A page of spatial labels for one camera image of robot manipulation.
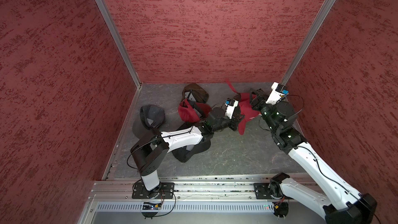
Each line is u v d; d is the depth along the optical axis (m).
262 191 0.74
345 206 0.38
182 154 0.83
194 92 1.13
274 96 0.59
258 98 0.60
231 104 0.68
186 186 0.77
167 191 0.73
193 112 0.88
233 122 0.69
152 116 1.00
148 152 0.46
